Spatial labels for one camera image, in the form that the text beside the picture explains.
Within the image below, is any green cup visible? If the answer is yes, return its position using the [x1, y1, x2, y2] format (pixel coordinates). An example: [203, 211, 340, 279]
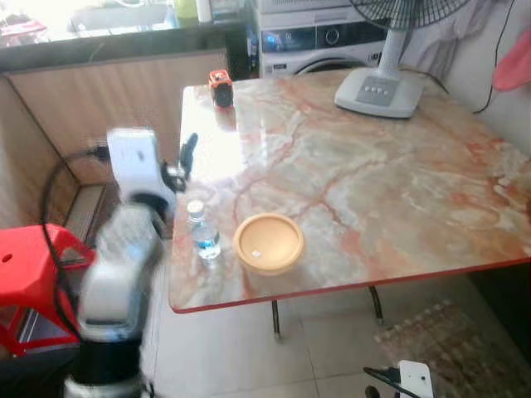
[173, 0, 199, 22]

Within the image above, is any clear water bottle blue label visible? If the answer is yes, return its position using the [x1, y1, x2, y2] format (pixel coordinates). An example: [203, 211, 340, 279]
[186, 200, 223, 261]

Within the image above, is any red plastic stool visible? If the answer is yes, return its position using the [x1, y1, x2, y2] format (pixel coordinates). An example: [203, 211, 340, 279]
[0, 223, 95, 357]

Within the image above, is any orange black small device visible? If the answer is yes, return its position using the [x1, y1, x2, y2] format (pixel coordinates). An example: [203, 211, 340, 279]
[208, 70, 235, 109]

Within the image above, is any black metal table leg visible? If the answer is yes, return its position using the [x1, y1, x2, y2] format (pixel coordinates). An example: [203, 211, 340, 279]
[368, 286, 386, 326]
[270, 300, 283, 341]

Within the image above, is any grey hanging cloth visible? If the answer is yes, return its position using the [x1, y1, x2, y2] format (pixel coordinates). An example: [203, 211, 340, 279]
[398, 0, 499, 77]

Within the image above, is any pink hanging cloth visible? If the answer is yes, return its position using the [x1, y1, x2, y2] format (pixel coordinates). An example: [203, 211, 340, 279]
[492, 29, 531, 92]

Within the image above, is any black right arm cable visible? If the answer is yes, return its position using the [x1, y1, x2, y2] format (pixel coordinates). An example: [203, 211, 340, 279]
[363, 366, 404, 398]

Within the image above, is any white standing fan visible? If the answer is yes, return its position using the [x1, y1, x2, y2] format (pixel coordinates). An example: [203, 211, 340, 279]
[334, 0, 475, 119]

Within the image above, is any brown patterned rug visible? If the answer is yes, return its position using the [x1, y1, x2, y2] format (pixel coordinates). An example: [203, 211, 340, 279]
[373, 298, 531, 398]

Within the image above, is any white front-load washing machine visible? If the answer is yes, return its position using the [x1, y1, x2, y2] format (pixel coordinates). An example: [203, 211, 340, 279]
[259, 0, 416, 78]

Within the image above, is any tan round bowl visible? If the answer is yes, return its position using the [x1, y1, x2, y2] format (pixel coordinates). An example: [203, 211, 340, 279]
[232, 212, 306, 277]

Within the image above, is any wooden counter cabinet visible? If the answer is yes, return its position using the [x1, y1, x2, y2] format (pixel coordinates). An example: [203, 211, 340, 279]
[0, 21, 254, 229]

